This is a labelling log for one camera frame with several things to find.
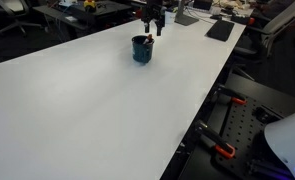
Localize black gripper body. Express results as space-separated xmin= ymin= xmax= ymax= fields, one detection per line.
xmin=141 ymin=0 xmax=164 ymax=23

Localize red dry erase marker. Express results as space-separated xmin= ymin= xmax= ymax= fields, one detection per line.
xmin=144 ymin=34 xmax=154 ymax=44

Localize dark teal mug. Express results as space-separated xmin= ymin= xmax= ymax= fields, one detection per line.
xmin=132 ymin=35 xmax=155 ymax=64

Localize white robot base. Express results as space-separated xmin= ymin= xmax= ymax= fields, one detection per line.
xmin=264 ymin=113 xmax=295 ymax=178

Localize grey monitor stand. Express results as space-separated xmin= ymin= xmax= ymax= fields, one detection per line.
xmin=174 ymin=0 xmax=198 ymax=26

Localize black mouse pad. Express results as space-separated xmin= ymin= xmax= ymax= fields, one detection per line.
xmin=206 ymin=20 xmax=234 ymax=41

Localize yellow red emergency button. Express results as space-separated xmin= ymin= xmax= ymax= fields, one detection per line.
xmin=84 ymin=0 xmax=96 ymax=9

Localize black side desk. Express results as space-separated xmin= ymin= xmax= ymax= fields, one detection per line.
xmin=34 ymin=0 xmax=132 ymax=39

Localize far orange black clamp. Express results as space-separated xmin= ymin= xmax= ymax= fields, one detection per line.
xmin=216 ymin=85 xmax=247 ymax=105

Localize orange black clamp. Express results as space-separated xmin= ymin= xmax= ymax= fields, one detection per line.
xmin=195 ymin=120 xmax=235 ymax=159
xmin=216 ymin=85 xmax=247 ymax=105

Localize near orange black clamp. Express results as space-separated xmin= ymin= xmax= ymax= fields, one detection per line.
xmin=195 ymin=120 xmax=235 ymax=159

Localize grey office chair right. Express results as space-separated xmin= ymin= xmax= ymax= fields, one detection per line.
xmin=233 ymin=0 xmax=295 ymax=64

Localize grey office chair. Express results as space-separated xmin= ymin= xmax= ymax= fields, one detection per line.
xmin=0 ymin=0 xmax=42 ymax=36
xmin=233 ymin=0 xmax=295 ymax=64

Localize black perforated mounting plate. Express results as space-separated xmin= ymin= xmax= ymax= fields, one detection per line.
xmin=213 ymin=97 xmax=288 ymax=180

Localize grey office chair left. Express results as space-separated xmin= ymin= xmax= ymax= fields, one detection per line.
xmin=0 ymin=0 xmax=42 ymax=36

